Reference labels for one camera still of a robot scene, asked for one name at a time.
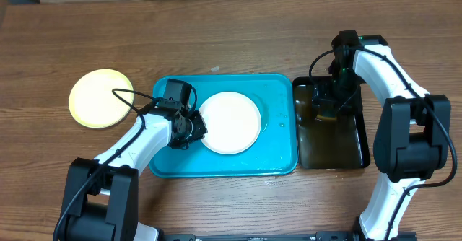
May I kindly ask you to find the green yellow sponge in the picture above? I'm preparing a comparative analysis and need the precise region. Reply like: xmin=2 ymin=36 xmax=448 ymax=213
xmin=316 ymin=105 xmax=337 ymax=121

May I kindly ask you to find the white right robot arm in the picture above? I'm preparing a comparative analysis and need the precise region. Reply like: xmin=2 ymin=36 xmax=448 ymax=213
xmin=310 ymin=30 xmax=457 ymax=240

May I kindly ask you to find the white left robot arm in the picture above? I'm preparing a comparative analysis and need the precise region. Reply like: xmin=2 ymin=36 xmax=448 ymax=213
xmin=53 ymin=111 xmax=206 ymax=240

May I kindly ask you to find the white plate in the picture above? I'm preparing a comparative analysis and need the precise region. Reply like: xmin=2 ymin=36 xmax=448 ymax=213
xmin=199 ymin=92 xmax=262 ymax=155

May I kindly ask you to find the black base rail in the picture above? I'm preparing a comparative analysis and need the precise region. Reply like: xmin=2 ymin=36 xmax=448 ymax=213
xmin=158 ymin=231 xmax=366 ymax=241

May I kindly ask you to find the light green plate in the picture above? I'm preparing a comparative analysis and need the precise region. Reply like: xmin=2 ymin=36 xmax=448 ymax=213
xmin=68 ymin=69 xmax=134 ymax=128

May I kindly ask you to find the teal plastic tray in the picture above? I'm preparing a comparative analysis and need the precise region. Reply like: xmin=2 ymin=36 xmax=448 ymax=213
xmin=149 ymin=74 xmax=298 ymax=178

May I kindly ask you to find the black water-filled tray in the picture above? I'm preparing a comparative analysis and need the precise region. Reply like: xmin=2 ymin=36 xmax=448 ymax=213
xmin=292 ymin=76 xmax=370 ymax=170

